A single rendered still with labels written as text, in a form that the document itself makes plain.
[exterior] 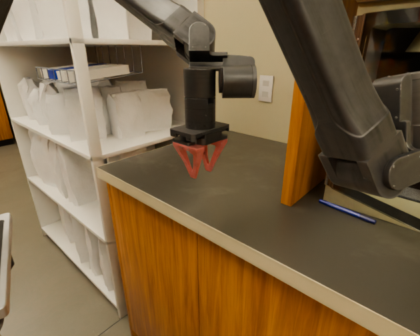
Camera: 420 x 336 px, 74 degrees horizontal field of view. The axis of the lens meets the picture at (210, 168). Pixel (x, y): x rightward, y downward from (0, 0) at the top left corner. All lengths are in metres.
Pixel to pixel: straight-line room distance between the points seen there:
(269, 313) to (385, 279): 0.27
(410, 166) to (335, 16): 0.17
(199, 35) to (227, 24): 0.94
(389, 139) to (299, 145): 0.39
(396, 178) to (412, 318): 0.29
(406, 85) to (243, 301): 0.59
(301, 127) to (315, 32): 0.43
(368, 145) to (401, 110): 0.08
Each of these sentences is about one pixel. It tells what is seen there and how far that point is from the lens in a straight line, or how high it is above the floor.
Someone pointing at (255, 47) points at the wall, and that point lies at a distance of 1.36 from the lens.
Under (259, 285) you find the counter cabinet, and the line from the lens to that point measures 0.70.
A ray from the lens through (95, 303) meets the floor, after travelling 1.87.
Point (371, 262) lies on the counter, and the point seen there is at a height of 0.94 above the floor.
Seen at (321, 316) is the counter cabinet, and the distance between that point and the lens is 0.66.
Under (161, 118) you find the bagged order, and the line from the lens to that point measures 1.53.
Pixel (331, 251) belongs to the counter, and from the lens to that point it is 0.65.
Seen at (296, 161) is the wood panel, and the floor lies 1.07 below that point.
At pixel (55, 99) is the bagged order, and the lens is 1.62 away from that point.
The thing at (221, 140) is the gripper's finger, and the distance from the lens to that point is 0.54.
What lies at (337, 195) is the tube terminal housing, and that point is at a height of 0.97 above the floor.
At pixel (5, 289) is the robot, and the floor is 1.04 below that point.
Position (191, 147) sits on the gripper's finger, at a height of 1.16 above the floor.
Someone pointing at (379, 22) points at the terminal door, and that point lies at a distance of 0.70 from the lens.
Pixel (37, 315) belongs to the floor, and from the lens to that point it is 1.94.
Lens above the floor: 1.32
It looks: 23 degrees down
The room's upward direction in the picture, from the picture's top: straight up
